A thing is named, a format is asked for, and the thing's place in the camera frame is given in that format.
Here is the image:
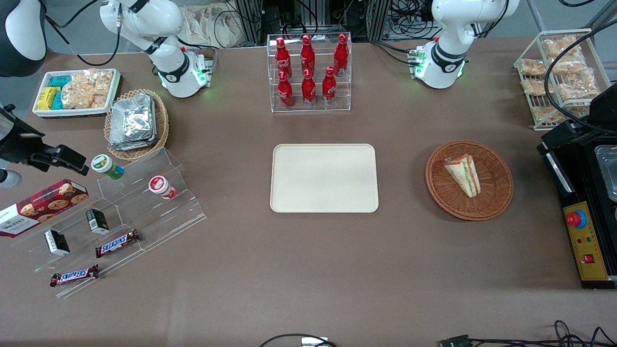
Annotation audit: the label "silver foil pack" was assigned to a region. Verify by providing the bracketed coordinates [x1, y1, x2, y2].
[111, 94, 156, 140]
[109, 126, 158, 151]

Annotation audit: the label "black base cables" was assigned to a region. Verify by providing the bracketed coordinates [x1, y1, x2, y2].
[371, 40, 421, 66]

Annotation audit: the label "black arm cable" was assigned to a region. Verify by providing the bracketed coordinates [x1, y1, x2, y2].
[44, 0, 121, 67]
[544, 17, 617, 135]

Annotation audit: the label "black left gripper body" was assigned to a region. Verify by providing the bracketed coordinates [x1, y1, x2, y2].
[590, 89, 617, 133]

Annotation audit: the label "small black box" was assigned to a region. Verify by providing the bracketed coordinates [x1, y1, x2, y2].
[45, 229, 70, 256]
[86, 208, 110, 235]

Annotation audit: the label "beige cloth bag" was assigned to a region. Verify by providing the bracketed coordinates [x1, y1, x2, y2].
[182, 4, 247, 49]

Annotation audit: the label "round brown wicker basket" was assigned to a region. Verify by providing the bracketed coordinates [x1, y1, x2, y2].
[425, 140, 514, 221]

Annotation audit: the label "Snickers chocolate bar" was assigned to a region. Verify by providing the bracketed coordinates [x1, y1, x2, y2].
[95, 229, 140, 258]
[50, 264, 99, 287]

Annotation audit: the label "black table edge cable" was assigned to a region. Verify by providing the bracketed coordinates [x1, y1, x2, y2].
[259, 334, 338, 347]

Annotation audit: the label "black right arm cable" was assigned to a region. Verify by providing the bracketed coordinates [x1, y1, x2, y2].
[44, 0, 121, 67]

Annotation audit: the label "clear bag of snacks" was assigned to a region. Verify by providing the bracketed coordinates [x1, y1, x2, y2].
[542, 36, 580, 59]
[550, 56, 588, 76]
[521, 78, 548, 96]
[530, 106, 565, 124]
[557, 72, 601, 103]
[518, 59, 548, 78]

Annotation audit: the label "black machine with yellow panel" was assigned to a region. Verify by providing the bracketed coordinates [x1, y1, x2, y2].
[537, 120, 617, 290]

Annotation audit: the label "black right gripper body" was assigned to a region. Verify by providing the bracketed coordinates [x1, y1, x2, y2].
[0, 104, 46, 167]

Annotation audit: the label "clear acrylic bottle rack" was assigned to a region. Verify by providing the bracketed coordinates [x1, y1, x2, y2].
[267, 33, 352, 113]

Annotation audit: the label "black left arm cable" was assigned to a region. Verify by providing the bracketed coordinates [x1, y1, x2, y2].
[544, 17, 617, 135]

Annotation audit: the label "white rectangular snack tray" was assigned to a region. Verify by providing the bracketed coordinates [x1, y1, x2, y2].
[32, 68, 121, 118]

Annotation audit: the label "white wire rack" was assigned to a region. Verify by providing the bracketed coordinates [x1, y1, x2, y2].
[514, 29, 610, 131]

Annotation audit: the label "green yogurt cup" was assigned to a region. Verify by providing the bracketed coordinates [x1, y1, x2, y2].
[91, 154, 124, 180]

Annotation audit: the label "wrapped triangle sandwich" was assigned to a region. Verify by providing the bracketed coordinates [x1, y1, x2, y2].
[443, 154, 482, 198]

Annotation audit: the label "clear bag of crackers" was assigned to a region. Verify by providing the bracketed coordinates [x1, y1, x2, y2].
[71, 69, 114, 90]
[61, 84, 112, 110]

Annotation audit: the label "tangled black cables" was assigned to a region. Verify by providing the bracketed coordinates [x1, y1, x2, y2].
[475, 320, 617, 347]

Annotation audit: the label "aluminium frame post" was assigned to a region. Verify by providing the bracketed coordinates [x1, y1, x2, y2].
[368, 0, 391, 42]
[235, 0, 264, 46]

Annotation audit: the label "cream plastic tray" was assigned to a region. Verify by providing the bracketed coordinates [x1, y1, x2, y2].
[270, 143, 379, 214]

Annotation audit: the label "clear acrylic step display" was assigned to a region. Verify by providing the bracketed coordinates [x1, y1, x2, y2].
[14, 147, 208, 298]

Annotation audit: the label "red cola bottle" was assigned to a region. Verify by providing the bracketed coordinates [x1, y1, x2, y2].
[275, 38, 292, 79]
[300, 35, 316, 75]
[334, 34, 349, 77]
[322, 67, 337, 106]
[301, 69, 317, 107]
[277, 71, 295, 108]

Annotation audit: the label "oval brown wicker basket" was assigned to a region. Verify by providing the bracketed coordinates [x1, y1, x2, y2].
[104, 89, 170, 161]

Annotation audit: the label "red tartan cookie box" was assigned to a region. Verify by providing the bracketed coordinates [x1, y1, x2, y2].
[0, 179, 89, 238]

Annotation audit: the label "red yogurt cup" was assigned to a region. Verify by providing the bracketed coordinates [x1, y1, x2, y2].
[148, 175, 177, 200]

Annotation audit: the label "yellow snack packet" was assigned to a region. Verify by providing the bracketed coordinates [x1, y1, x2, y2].
[37, 87, 61, 111]

